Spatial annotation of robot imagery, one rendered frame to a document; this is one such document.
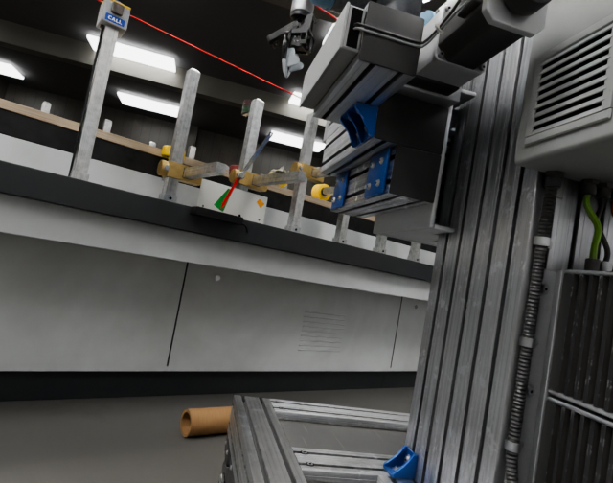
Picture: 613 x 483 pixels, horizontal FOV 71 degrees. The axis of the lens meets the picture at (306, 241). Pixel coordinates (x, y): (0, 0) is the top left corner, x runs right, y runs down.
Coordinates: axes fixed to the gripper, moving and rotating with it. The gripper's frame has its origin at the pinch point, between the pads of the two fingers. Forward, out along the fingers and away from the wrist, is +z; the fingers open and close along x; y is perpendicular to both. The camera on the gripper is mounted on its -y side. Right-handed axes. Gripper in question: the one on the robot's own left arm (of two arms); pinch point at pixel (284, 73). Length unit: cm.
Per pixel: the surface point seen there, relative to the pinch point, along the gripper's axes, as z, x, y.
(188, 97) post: 15.5, -14.6, -24.8
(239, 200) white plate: 43.5, 5.9, -11.1
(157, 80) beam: -186, 397, -423
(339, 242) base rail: 50, 46, 16
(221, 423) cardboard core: 115, -1, 2
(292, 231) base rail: 50, 25, 3
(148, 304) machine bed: 85, 4, -39
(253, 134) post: 19.3, 6.8, -11.3
